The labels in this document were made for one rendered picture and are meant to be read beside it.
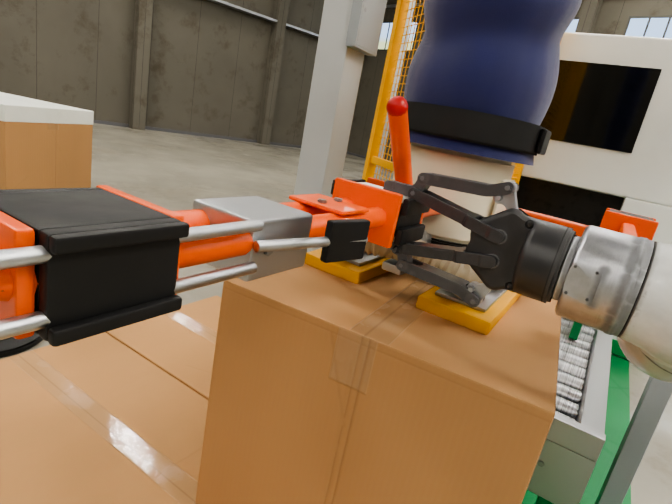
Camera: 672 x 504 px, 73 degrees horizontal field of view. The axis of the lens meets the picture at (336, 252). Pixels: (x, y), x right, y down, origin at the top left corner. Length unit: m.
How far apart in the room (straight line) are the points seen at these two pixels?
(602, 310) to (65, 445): 0.87
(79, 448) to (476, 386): 0.72
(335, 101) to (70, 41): 10.77
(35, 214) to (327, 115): 1.94
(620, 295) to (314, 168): 1.83
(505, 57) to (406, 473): 0.52
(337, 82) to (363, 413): 1.74
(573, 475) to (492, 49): 0.97
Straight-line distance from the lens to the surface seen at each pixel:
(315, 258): 0.69
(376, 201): 0.49
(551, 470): 1.29
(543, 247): 0.45
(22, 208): 0.25
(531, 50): 0.69
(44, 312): 0.23
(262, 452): 0.66
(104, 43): 12.77
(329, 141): 2.12
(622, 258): 0.44
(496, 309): 0.65
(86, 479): 0.92
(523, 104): 0.68
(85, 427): 1.02
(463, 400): 0.50
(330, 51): 2.17
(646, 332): 0.45
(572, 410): 1.46
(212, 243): 0.29
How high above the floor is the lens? 1.17
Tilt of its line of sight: 16 degrees down
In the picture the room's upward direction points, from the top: 11 degrees clockwise
